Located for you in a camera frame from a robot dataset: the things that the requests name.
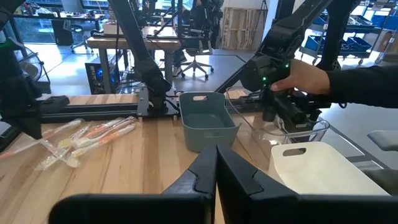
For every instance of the office chair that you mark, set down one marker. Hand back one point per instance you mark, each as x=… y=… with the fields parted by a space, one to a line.
x=196 y=63

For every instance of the grey seat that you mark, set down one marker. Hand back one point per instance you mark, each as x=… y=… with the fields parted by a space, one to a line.
x=384 y=140

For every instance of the round floor fan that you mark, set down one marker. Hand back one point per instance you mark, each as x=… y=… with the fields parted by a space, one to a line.
x=29 y=68

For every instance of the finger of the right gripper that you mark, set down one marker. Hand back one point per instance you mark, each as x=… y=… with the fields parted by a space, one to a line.
x=32 y=127

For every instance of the person's hand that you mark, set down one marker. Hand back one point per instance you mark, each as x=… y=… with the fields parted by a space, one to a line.
x=304 y=77

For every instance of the wooden desk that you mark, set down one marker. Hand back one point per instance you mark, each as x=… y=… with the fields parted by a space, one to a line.
x=124 y=43

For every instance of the white plastic bin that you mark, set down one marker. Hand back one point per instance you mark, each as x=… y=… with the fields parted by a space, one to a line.
x=323 y=174

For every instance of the black computer tower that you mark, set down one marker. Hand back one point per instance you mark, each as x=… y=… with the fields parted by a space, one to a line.
x=99 y=77

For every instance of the wooden pallet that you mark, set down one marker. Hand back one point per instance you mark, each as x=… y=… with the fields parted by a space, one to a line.
x=242 y=28

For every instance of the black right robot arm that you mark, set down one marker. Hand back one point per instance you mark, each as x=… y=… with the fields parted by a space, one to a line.
x=133 y=37

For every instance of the teal plastic bin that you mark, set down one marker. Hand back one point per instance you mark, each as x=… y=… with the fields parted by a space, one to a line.
x=206 y=124

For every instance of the black desk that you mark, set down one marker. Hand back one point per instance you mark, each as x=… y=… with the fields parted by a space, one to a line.
x=62 y=17

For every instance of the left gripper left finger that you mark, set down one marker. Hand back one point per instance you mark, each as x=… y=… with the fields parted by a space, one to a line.
x=174 y=205

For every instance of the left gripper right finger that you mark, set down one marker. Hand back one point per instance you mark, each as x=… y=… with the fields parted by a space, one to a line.
x=280 y=208

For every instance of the cardboard box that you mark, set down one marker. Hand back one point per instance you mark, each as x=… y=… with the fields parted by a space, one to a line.
x=388 y=43

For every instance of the shelf cart with blue bins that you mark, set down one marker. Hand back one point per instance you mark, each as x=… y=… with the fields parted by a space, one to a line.
x=357 y=43

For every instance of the clear plastic bin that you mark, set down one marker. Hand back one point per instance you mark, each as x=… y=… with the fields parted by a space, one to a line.
x=270 y=135

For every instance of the person's forearm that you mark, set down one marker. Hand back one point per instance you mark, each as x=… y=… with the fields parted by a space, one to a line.
x=363 y=87

